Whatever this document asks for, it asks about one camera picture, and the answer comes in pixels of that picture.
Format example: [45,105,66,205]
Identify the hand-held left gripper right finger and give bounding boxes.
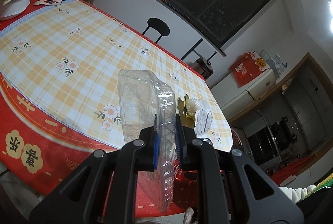
[175,113,305,224]

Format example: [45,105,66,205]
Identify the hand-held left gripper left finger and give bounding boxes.
[29,115,160,224]

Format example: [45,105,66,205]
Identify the clear plastic clamshell container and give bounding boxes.
[118,70,176,213]

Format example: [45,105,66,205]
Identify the gold foil clear pastry wrapper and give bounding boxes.
[177,94,214,136]

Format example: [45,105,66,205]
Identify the brown electric pressure cooker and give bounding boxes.
[195,57,214,80]

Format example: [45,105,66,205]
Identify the black built-in oven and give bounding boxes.
[246,116,298,165]

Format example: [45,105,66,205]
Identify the white refrigerator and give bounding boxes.
[211,58,277,120]

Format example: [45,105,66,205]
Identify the red printed cloth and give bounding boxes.
[228,51,271,88]

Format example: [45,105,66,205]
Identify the black round stool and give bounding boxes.
[142,18,171,44]

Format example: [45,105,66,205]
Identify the red patterned tablecloth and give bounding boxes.
[0,0,235,217]

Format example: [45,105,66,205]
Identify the black window sill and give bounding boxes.
[135,0,226,57]

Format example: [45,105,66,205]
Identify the clear plastic bags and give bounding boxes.
[260,49,288,76]

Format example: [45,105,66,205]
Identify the white plate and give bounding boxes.
[0,0,31,21]

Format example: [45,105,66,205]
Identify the wooden door frame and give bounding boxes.
[227,52,333,126]

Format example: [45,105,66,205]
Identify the black frame white side table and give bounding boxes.
[181,38,217,62]

